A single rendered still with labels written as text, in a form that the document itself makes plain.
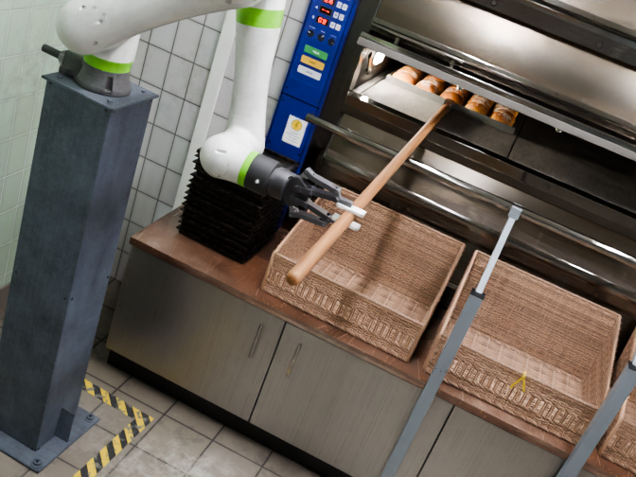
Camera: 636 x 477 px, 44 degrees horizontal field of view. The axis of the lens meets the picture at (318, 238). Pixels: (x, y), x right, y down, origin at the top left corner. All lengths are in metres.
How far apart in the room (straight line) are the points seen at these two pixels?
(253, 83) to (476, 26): 1.02
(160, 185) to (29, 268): 1.04
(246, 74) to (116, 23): 0.33
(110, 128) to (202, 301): 0.85
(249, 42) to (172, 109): 1.27
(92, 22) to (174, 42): 1.24
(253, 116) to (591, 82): 1.22
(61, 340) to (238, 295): 0.59
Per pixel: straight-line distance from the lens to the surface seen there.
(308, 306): 2.64
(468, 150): 2.84
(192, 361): 2.87
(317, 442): 2.83
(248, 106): 2.01
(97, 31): 1.93
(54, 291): 2.38
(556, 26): 2.74
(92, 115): 2.12
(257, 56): 1.97
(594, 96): 2.76
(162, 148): 3.26
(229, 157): 1.92
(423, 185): 2.89
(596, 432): 2.53
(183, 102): 3.17
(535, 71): 2.75
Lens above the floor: 1.95
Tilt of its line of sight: 26 degrees down
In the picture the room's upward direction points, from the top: 21 degrees clockwise
